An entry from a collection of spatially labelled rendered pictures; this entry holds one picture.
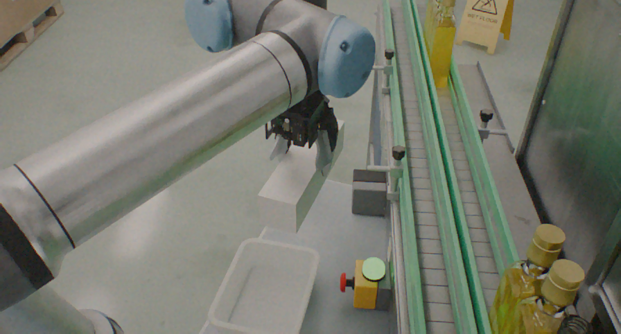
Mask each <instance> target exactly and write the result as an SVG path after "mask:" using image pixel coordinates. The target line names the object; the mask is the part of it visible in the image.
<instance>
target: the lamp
mask: <svg viewBox="0 0 621 334"><path fill-rule="evenodd" d="M362 275H363V277H364V278H365V279H366V280H368V281H371V282H378V281H381V280H382V279H383V278H384V276H385V264H384V263H383V262H382V260H380V259H379V258H368V259H367V260H366V261H365V262H364V263H363V267H362Z"/></svg>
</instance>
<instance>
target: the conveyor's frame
mask: <svg viewBox="0 0 621 334"><path fill-rule="evenodd" d="M374 14H375V15H377V17H376V53H377V66H383V63H384V62H386V58H385V49H387V48H386V39H385V23H384V14H383V3H379V2H378V8H377V10H374ZM384 75H385V74H383V70H378V98H379V114H380V129H381V159H382V166H385V162H386V160H385V158H386V155H387V164H388V166H390V162H391V161H394V158H393V157H392V147H393V146H394V131H393V122H392V107H391V98H390V94H387V96H384V94H382V93H381V85H382V84H383V83H384ZM392 243H393V255H394V283H393V288H392V296H391V302H390V309H389V325H390V334H410V325H409V316H408V299H407V290H406V282H405V266H404V257H403V241H402V232H401V216H400V207H399V200H395V203H392V204H391V202H390V200H388V199H387V204H386V210H385V249H386V261H388V262H389V260H390V251H391V250H390V247H391V246H392Z"/></svg>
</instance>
